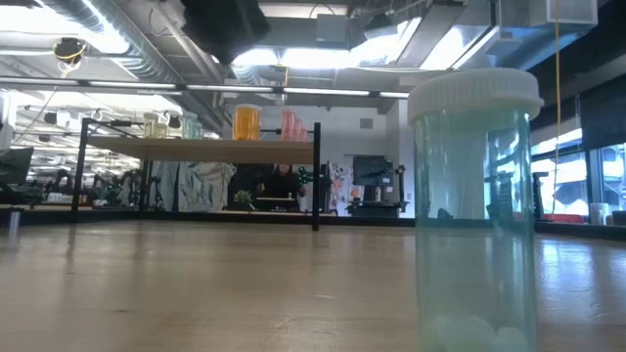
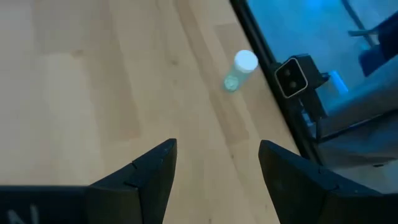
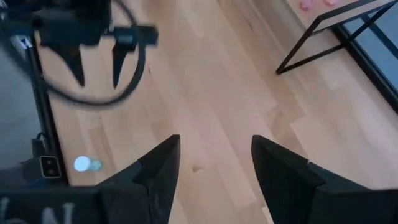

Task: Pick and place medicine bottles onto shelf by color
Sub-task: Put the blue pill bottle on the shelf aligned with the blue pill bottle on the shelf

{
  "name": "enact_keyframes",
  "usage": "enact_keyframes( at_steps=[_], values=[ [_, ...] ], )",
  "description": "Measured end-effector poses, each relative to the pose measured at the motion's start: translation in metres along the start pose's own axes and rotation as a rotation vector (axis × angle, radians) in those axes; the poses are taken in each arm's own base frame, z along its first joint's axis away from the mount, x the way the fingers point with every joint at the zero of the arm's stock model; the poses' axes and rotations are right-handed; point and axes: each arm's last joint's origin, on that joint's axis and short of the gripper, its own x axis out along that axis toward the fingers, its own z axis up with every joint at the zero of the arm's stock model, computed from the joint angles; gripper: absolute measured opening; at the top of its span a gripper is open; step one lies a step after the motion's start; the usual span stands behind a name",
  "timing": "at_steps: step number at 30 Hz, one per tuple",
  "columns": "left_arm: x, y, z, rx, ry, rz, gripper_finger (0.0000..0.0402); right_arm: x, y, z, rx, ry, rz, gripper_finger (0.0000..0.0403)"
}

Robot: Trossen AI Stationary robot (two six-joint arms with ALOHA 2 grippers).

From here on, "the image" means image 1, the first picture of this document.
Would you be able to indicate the large orange pill bottle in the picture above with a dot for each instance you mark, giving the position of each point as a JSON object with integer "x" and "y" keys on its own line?
{"x": 246, "y": 123}

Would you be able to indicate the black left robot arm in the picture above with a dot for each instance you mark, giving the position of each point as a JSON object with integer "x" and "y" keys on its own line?
{"x": 225, "y": 24}

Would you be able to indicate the floral patterned cloth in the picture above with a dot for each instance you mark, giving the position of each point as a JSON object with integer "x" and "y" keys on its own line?
{"x": 340, "y": 186}

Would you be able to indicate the person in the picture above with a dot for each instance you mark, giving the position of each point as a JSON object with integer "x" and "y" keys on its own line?
{"x": 281, "y": 185}

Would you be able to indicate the black computer monitor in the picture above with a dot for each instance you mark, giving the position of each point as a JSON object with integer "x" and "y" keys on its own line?
{"x": 371, "y": 170}
{"x": 14, "y": 166}

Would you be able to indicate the thin black metal gantry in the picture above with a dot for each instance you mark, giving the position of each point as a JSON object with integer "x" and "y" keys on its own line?
{"x": 270, "y": 131}

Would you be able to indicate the small green desk plant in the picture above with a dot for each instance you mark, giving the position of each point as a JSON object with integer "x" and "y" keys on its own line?
{"x": 243, "y": 198}

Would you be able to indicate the grey draped cover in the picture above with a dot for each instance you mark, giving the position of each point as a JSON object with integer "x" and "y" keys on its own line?
{"x": 195, "y": 186}

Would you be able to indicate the small dark rounded object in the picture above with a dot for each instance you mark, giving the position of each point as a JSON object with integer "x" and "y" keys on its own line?
{"x": 444, "y": 213}

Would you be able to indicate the long linear ceiling light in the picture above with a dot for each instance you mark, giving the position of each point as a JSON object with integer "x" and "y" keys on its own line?
{"x": 122, "y": 84}

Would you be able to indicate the red flat object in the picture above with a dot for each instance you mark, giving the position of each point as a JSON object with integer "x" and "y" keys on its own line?
{"x": 569, "y": 218}

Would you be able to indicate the black round ceiling device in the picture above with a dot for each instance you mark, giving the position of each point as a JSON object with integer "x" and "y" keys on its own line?
{"x": 70, "y": 49}

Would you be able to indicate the silver metal standoff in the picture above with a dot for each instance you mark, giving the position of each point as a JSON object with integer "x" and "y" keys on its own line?
{"x": 13, "y": 227}

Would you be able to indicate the black metal shelf frame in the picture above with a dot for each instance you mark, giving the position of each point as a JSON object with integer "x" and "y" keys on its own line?
{"x": 315, "y": 186}

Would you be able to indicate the grey wall box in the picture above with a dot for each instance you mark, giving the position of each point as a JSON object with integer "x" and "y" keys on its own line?
{"x": 366, "y": 123}

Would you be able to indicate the silver ribbed air duct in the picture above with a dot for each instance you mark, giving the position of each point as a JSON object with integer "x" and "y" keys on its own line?
{"x": 147, "y": 54}

